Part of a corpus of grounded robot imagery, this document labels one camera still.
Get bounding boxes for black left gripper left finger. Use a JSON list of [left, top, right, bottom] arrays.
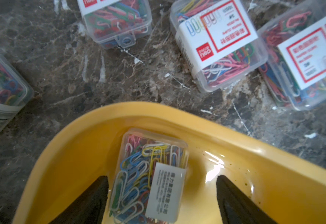
[[51, 176, 109, 224]]

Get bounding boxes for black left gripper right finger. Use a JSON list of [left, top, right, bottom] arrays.
[[216, 175, 276, 224]]

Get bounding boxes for barcode side paper clip box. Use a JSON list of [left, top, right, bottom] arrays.
[[109, 128, 189, 224]]

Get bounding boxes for yellow plastic storage tray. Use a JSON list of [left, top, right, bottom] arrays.
[[13, 102, 326, 224]]

